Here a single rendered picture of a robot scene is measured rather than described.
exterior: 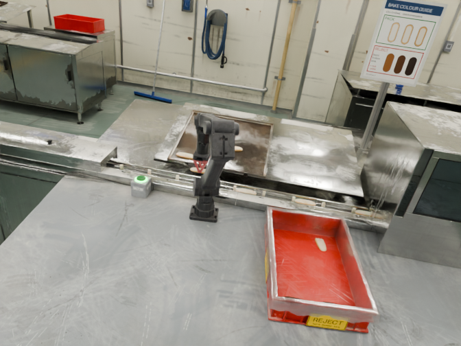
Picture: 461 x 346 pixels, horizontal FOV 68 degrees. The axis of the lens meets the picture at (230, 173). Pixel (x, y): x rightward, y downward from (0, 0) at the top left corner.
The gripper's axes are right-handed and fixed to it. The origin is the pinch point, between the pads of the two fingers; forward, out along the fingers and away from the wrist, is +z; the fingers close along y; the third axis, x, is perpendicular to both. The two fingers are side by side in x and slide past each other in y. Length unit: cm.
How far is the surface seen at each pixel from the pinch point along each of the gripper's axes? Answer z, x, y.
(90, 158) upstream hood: 1, -50, 7
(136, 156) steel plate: 10.5, -39.2, -19.7
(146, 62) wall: 47, -167, -371
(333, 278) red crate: 11, 60, 42
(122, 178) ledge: 7.3, -34.6, 8.7
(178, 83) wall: 71, -116, -371
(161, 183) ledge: 6.7, -16.1, 8.0
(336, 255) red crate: 11, 63, 29
